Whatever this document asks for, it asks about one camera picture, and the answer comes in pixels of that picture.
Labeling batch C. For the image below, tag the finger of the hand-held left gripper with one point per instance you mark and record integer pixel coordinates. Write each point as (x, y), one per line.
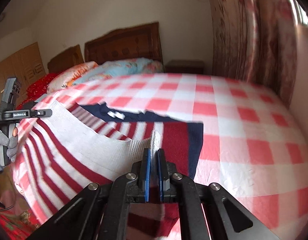
(41, 113)

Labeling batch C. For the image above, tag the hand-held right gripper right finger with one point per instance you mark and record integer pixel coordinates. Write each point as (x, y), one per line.
(160, 172)

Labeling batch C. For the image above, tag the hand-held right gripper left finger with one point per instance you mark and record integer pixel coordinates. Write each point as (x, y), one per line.
(148, 170)

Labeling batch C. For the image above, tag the red and grey striped sweater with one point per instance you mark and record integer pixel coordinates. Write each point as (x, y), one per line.
(69, 142)

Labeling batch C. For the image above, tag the person's left hand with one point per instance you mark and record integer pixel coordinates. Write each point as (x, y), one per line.
(1, 137)

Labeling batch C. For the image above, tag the red patterned quilt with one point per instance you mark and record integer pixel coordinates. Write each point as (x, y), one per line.
(36, 87)

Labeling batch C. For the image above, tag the light wooden wardrobe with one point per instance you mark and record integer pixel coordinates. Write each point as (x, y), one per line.
(24, 65)

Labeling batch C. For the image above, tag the orange floral pillow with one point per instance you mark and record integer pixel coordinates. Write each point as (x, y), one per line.
(69, 76)

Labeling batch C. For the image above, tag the small wooden headboard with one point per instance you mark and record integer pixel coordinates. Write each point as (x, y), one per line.
(66, 58)

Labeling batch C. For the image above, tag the pink checked bed sheet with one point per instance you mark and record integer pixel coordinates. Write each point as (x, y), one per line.
(243, 130)

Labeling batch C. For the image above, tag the blue floral pillow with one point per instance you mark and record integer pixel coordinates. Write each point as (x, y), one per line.
(124, 66)

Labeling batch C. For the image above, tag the large carved wooden headboard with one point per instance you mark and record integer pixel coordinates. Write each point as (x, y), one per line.
(124, 45)

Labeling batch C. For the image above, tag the dark wooden nightstand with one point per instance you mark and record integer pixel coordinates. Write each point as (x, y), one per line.
(184, 66)

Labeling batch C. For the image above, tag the red patterned cloth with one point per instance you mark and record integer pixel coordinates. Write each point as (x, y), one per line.
(11, 225)

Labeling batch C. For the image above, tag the pink floral curtain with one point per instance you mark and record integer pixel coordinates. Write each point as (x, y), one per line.
(243, 30)

